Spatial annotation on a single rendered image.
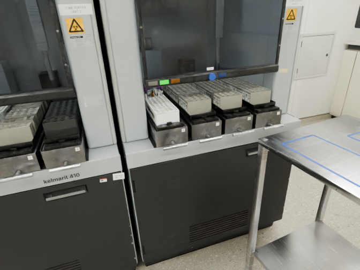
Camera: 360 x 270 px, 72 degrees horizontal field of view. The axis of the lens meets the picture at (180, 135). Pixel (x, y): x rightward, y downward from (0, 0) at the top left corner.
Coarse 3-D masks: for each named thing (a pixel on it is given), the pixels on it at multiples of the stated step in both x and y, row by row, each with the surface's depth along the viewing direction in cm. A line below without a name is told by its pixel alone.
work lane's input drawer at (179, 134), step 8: (152, 120) 104; (152, 128) 100; (160, 128) 96; (168, 128) 98; (176, 128) 98; (184, 128) 99; (152, 136) 103; (160, 136) 97; (168, 136) 98; (176, 136) 100; (184, 136) 101; (160, 144) 99; (168, 144) 100; (184, 144) 97
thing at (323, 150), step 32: (320, 128) 90; (352, 128) 89; (288, 160) 74; (320, 160) 71; (352, 160) 70; (256, 192) 92; (352, 192) 58; (256, 224) 99; (320, 224) 118; (256, 256) 105; (288, 256) 104; (320, 256) 103; (352, 256) 103
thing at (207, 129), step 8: (184, 120) 108; (192, 120) 102; (200, 120) 102; (208, 120) 102; (216, 120) 103; (192, 128) 100; (200, 128) 102; (208, 128) 103; (216, 128) 104; (192, 136) 102; (200, 136) 103; (208, 136) 102
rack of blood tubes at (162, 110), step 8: (152, 96) 118; (160, 96) 118; (152, 104) 107; (160, 104) 107; (168, 104) 106; (152, 112) 115; (160, 112) 98; (168, 112) 98; (176, 112) 99; (160, 120) 98; (168, 120) 100; (176, 120) 101
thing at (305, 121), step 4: (328, 112) 293; (312, 116) 286; (316, 116) 289; (320, 116) 291; (324, 116) 293; (328, 116) 296; (304, 120) 285; (308, 120) 287; (312, 120) 289; (316, 120) 291; (320, 120) 294; (324, 120) 295; (304, 124) 287; (308, 124) 288
